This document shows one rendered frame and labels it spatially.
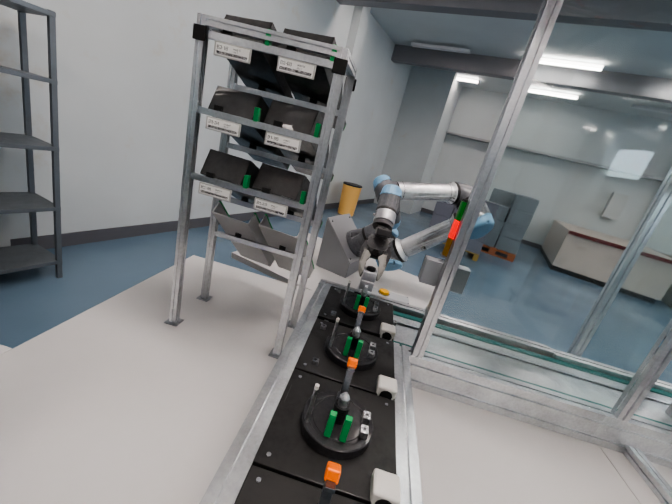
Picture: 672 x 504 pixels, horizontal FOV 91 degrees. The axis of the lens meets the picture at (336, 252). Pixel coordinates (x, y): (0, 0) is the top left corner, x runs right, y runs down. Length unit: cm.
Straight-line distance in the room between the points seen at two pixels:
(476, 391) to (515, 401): 11
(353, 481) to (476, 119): 1067
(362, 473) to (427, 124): 939
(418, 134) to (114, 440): 944
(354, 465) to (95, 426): 50
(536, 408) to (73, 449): 109
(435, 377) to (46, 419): 90
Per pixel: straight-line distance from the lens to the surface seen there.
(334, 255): 162
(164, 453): 79
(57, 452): 83
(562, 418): 121
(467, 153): 1090
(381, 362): 91
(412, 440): 77
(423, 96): 992
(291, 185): 88
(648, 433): 133
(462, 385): 108
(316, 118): 87
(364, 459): 69
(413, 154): 973
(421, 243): 150
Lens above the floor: 148
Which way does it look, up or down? 18 degrees down
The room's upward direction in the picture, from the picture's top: 15 degrees clockwise
